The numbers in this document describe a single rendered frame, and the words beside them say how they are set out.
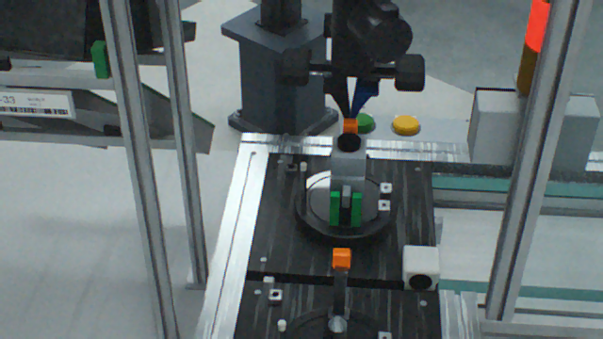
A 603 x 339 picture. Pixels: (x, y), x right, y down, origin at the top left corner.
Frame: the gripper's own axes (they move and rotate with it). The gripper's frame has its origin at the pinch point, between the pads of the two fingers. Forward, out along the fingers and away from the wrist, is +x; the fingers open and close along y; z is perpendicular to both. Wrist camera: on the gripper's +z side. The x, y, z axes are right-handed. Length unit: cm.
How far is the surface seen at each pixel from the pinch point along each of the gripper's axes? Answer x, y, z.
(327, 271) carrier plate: 12.0, 1.6, -20.0
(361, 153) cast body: 0.6, -1.8, -10.3
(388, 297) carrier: 11.9, -6.0, -23.5
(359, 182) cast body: 3.9, -1.8, -11.9
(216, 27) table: 24, 30, 59
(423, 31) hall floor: 112, -27, 214
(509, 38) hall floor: 112, -63, 212
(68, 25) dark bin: -24.4, 26.2, -24.8
